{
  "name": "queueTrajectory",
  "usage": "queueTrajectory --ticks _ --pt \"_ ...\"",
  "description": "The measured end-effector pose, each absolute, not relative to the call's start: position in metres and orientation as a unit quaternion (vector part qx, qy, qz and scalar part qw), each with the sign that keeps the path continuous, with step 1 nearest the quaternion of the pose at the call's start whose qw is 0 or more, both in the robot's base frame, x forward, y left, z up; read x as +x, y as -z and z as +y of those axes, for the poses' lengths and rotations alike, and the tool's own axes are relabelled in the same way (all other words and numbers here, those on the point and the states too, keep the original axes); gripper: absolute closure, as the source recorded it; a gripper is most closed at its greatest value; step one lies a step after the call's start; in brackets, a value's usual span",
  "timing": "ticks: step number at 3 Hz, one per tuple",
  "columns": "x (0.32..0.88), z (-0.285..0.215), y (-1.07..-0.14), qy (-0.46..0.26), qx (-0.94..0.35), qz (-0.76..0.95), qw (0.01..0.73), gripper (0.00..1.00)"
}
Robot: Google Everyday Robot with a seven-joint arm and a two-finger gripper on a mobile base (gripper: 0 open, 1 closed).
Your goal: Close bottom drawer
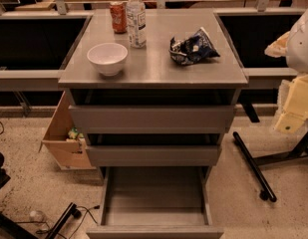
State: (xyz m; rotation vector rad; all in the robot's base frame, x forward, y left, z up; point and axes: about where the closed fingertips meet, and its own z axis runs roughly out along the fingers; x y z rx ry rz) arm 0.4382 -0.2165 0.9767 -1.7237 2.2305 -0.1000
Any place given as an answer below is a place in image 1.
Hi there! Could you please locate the grey bottom drawer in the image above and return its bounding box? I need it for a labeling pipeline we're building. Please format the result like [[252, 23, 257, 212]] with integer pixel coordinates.
[[87, 166, 223, 239]]

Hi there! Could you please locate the cardboard box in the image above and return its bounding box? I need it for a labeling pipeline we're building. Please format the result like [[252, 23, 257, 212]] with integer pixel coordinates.
[[42, 94, 94, 169]]

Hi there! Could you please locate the black stand base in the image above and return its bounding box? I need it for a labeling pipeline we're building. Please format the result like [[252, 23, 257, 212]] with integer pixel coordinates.
[[233, 130, 308, 202]]

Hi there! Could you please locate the grey top drawer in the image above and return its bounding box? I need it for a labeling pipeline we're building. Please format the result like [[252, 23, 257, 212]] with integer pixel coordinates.
[[66, 89, 237, 133]]

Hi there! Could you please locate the clear plastic water bottle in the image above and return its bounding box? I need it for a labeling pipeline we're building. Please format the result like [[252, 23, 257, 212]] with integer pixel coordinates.
[[126, 0, 147, 48]]

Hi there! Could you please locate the black stand leg left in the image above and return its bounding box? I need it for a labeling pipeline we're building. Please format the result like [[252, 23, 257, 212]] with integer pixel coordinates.
[[0, 203, 82, 239]]

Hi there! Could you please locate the black cable on floor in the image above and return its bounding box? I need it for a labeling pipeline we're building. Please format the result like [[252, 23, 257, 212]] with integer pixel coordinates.
[[35, 204, 101, 239]]

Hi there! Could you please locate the grey middle drawer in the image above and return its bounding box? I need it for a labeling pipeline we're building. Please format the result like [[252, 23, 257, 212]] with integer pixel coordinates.
[[87, 133, 221, 166]]

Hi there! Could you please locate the orange soda can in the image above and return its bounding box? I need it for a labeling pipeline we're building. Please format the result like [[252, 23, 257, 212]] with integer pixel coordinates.
[[110, 2, 127, 34]]

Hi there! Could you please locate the blue crumpled chip bag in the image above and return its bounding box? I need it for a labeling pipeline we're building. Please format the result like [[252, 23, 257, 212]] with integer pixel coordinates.
[[169, 27, 219, 66]]

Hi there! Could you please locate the green item in box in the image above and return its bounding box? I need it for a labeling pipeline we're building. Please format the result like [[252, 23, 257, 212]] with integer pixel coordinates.
[[68, 127, 84, 139]]

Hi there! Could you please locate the grey drawer cabinet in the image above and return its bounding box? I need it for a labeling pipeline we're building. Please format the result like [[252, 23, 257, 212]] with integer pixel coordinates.
[[58, 7, 250, 184]]

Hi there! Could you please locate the grey drawer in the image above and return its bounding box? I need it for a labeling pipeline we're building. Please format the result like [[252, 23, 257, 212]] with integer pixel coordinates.
[[66, 89, 237, 133], [87, 133, 221, 166], [87, 166, 223, 239]]

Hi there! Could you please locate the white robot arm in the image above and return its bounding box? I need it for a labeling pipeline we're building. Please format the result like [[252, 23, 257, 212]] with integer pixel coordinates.
[[264, 8, 308, 133]]

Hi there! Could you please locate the white bowl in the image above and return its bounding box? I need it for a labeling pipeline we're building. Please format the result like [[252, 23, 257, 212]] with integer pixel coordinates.
[[87, 43, 129, 76]]

